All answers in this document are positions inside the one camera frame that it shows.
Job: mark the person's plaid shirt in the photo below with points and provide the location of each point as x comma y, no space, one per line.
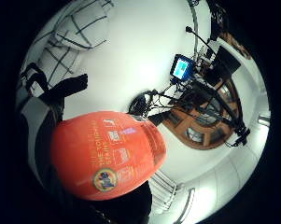
74,34

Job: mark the brown wooden glazed door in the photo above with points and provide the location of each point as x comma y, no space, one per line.
202,130

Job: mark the black flat panel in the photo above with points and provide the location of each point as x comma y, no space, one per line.
227,62

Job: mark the blue screen camera monitor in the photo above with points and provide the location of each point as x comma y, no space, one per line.
181,69

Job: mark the white slatted ceiling vent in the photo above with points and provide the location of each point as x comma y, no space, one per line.
163,189

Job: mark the black tripod rig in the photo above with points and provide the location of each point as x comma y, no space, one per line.
208,99

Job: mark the black boom microphone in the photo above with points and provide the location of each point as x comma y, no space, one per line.
197,37

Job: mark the long ceiling light strip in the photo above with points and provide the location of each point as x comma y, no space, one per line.
186,203

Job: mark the orange detergent bottle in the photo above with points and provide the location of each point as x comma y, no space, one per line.
96,155

